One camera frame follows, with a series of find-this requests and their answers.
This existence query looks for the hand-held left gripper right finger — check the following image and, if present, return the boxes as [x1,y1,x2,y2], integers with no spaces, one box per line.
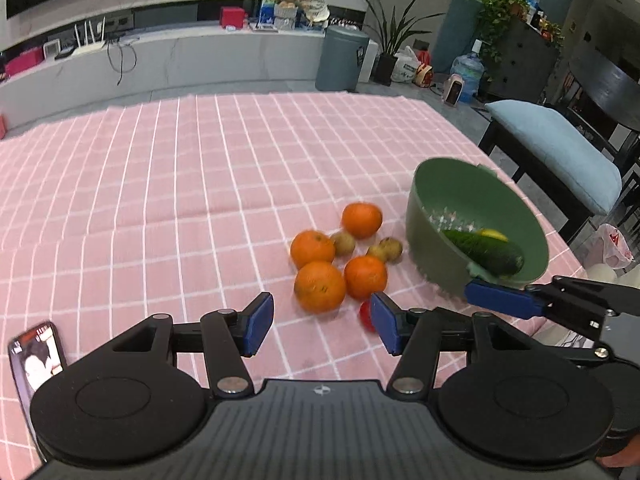
[370,292,537,397]

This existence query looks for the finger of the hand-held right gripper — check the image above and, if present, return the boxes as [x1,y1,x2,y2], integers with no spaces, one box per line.
[465,275,640,337]
[537,337,611,363]

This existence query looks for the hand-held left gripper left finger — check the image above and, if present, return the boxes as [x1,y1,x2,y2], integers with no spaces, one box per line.
[107,292,275,397]

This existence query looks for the small red tomato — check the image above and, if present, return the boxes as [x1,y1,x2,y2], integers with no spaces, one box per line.
[359,300,379,333]

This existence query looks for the orange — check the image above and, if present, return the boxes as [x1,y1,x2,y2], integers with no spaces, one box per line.
[341,202,383,240]
[344,255,389,301]
[294,261,347,315]
[290,229,336,270]

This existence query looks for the small brown kiwi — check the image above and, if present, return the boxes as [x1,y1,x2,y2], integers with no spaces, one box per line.
[366,237,404,264]
[330,230,357,257]

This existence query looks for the green plastic bowl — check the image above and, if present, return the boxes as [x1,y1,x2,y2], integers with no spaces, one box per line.
[406,157,549,301]

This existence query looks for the green cucumber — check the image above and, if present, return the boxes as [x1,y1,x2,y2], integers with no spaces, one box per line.
[442,230,525,276]

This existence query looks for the white and red plastic bag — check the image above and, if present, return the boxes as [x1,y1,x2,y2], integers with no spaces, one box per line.
[597,223,634,269]

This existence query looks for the black wooden chair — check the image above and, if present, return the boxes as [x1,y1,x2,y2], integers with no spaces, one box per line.
[477,50,640,247]

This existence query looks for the light blue seat cushion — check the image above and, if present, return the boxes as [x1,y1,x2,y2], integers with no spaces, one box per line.
[485,100,623,214]

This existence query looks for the pink checked tablecloth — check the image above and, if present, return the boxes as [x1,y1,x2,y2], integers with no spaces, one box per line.
[0,91,588,480]

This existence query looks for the small white space heater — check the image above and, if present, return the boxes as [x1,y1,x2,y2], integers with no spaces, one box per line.
[442,73,466,107]

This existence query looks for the smartphone with lit screen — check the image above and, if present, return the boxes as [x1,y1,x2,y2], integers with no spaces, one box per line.
[7,321,68,461]

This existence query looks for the blue water jug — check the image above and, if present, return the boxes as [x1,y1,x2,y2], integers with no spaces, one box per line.
[450,39,486,104]

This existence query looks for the dark drawer cabinet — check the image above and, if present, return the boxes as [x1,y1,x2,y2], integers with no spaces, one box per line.
[486,21,562,102]

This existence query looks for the red shopping bag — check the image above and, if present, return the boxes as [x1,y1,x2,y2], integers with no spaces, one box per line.
[415,50,435,87]

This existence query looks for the grey pedal trash bin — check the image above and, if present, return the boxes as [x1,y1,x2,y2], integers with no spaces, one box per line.
[315,25,371,92]

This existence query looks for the long white media console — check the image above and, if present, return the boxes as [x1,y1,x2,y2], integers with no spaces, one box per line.
[0,25,327,128]

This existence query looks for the potted long-leaf plant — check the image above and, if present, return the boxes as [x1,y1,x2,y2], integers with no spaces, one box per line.
[359,0,446,87]

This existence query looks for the group of small bottles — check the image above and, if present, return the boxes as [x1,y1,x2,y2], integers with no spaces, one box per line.
[521,0,565,43]

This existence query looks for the trailing green ivy plant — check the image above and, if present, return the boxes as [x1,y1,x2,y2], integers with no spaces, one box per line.
[466,0,532,63]

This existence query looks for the red box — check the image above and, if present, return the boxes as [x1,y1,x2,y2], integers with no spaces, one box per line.
[220,6,247,30]

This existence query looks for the teddy bear with boxes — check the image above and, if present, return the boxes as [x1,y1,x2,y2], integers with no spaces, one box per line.
[257,0,331,32]

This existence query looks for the white router with antennas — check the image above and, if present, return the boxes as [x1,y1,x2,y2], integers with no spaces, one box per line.
[74,16,109,55]

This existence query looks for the pink box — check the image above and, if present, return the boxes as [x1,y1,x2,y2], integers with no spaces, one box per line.
[4,47,45,77]

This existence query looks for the black cables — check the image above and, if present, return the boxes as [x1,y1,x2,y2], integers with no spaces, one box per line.
[104,37,139,87]

